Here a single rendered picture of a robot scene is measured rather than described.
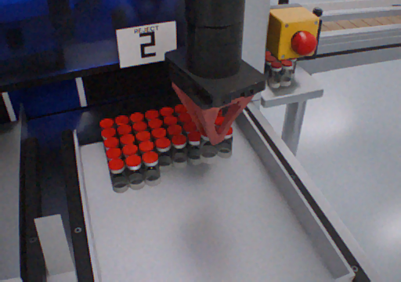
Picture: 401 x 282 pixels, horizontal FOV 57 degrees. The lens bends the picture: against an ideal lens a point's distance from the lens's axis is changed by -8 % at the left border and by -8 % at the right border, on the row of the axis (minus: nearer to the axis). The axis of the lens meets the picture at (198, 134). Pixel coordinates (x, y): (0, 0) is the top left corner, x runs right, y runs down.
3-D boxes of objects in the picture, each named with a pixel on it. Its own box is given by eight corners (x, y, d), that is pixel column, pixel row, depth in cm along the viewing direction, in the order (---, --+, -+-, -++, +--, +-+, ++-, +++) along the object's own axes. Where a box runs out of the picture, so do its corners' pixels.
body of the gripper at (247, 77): (211, 52, 47) (212, -6, 42) (267, 93, 40) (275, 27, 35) (163, 66, 44) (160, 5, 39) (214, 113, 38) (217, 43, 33)
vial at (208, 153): (196, 153, 50) (196, 128, 47) (214, 150, 50) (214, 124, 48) (202, 166, 48) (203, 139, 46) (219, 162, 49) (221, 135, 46)
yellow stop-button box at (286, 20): (259, 42, 70) (262, 5, 65) (294, 38, 72) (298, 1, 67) (279, 62, 64) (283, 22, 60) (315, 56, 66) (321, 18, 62)
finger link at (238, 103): (216, 111, 51) (218, 46, 45) (251, 142, 47) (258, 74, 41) (170, 130, 48) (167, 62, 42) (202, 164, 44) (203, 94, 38)
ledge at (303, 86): (233, 70, 81) (234, 63, 80) (288, 62, 84) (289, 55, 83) (263, 108, 71) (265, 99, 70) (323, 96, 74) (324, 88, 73)
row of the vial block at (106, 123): (102, 143, 60) (98, 119, 57) (213, 121, 65) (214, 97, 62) (105, 152, 59) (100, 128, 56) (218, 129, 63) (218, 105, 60)
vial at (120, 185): (111, 184, 54) (106, 159, 51) (127, 180, 54) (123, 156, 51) (113, 195, 52) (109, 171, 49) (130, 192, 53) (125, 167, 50)
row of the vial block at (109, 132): (105, 153, 59) (100, 128, 56) (218, 129, 63) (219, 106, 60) (106, 162, 57) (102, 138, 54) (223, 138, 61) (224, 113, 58)
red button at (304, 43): (285, 49, 65) (287, 27, 62) (305, 46, 66) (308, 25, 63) (296, 59, 62) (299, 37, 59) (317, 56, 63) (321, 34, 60)
